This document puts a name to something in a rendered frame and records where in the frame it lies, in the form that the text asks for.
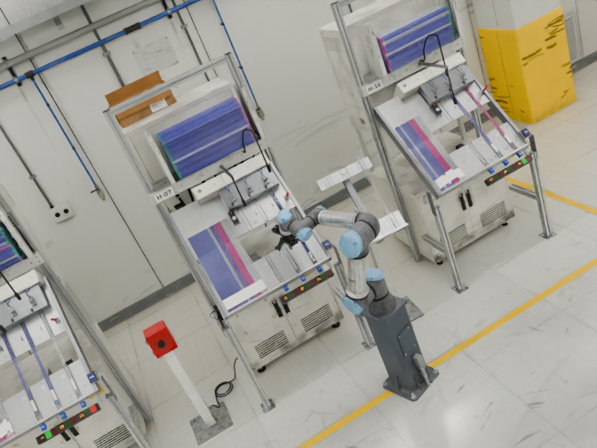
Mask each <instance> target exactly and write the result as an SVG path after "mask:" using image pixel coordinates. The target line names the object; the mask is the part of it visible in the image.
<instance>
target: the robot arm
mask: <svg viewBox="0 0 597 448"><path fill-rule="evenodd" d="M277 220H278V224H279V225H277V224H276V225H275V226H274V227H273V228H272V229H271V230H272V231H273V233H275V234H277V235H280V236H281V238H280V242H279V244H278V247H277V250H278V255H279V257H281V254H282V255H285V256H287V254H288V253H287V252H286V251H285V249H286V246H285V244H287V245H288V246H289V248H290V249H291V250H292V246H293V245H295V244H297V243H298V242H299V241H300V240H301V241H303V242H305V241H307V240H308V239H309V238H310V237H311V236H312V234H313V229H314V228H315V227H316V226H317V225H326V226H333V227H340V228H349V229H348V230H347V231H346V232H344V233H343V235H342V236H341V237H340V238H339V240H338V247H339V249H340V250H341V252H342V253H343V254H344V255H345V256H346V257H347V265H348V285H347V286H346V295H345V296H344V297H343V298H342V303H343V305H344V307H345V308H346V309H347V310H349V311H350V312H352V313H353V314H356V315H358V314H360V313H362V312H363V310H364V309H365V308H366V307H367V306H368V308H369V311H370V313H371V314H372V315H374V316H385V315H387V314H389V313H391V312H393V311H394V310H395V308H396V306H397V302H396V299H395V297H394V296H393V294H392V293H390V291H389V290H388V287H387V284H386V280H385V277H384V275H383V273H382V271H381V270H380V269H378V268H368V269H366V257H367V256H368V254H369V245H370V243H371V242H372V241H373V240H374V239H376V237H377V236H378V234H379V232H380V224H379V221H378V219H377V218H376V217H375V216H374V215H373V214H371V213H368V212H358V213H351V212H334V211H327V210H326V209H325V208H324V207H322V206H320V205H319V206H317V207H316V208H314V209H313V210H312V211H311V212H310V213H309V214H308V215H307V216H306V217H304V218H303V219H302V220H301V221H299V220H297V219H296V218H294V217H293V216H292V214H291V211H289V210H287V209H283V210H280V211H279V212H278V214H277Z"/></svg>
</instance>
